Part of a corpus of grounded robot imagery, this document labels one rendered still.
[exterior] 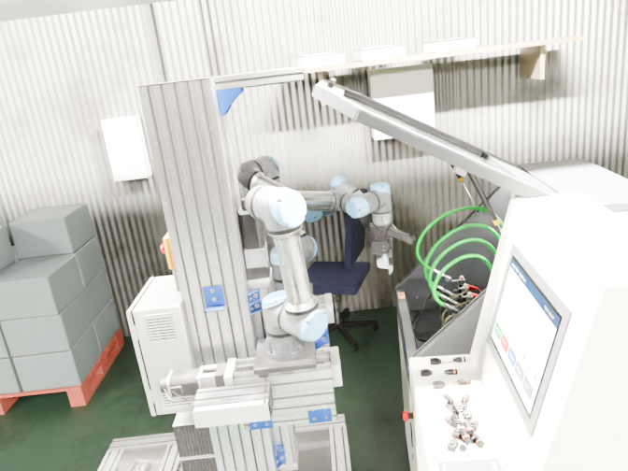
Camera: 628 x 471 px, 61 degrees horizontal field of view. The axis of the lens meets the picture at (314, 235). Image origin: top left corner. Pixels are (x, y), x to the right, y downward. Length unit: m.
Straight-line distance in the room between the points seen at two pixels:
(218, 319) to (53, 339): 1.95
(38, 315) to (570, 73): 4.07
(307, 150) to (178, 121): 2.29
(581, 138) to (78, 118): 3.81
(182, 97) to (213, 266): 0.62
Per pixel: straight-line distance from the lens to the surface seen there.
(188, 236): 2.02
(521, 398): 1.56
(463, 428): 1.67
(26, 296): 3.84
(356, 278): 3.86
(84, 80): 4.37
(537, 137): 4.49
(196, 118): 1.92
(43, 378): 4.10
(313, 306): 1.78
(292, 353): 1.96
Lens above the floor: 2.05
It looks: 18 degrees down
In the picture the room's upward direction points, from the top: 7 degrees counter-clockwise
